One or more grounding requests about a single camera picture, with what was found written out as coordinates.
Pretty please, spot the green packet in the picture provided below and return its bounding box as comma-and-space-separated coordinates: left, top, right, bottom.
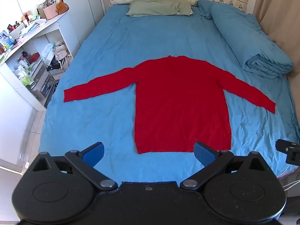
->
20, 75, 33, 87

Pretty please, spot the brown plush toy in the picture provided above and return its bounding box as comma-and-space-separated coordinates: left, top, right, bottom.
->
55, 0, 70, 15

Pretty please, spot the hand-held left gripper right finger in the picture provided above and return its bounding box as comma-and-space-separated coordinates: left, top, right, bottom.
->
180, 142, 270, 189

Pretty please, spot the beige fabric bag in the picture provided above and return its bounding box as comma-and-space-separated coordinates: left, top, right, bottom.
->
54, 41, 71, 62

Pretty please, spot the printed picture card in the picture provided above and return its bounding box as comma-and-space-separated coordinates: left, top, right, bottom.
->
0, 30, 13, 47

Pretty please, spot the rolled blue duvet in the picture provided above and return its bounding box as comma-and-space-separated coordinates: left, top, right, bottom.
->
196, 0, 294, 77

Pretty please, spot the beige curtain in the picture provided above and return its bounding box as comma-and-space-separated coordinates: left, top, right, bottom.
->
253, 0, 300, 85

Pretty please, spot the white wardrobe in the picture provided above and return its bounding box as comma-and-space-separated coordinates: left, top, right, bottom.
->
55, 0, 106, 60

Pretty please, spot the white plastic bag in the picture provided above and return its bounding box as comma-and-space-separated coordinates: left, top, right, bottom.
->
40, 43, 57, 62

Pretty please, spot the red knit sweater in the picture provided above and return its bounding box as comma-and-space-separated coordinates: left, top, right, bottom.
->
64, 55, 276, 155

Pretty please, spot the green pillow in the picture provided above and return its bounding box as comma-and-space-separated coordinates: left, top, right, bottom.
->
126, 0, 194, 17

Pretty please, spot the white cable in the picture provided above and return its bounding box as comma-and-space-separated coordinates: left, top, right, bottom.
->
282, 180, 300, 192

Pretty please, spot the white shelf unit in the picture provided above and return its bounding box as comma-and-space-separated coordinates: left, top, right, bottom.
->
0, 9, 80, 112

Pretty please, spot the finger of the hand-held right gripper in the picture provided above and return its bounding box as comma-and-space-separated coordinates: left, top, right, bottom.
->
275, 139, 300, 167

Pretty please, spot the blue bed sheet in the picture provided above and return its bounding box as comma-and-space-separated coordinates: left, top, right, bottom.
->
39, 4, 300, 179

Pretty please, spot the pink pen holder box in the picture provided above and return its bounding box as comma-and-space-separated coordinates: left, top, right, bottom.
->
43, 2, 59, 20

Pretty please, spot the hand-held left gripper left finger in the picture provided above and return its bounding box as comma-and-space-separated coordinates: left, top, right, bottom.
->
30, 142, 118, 191

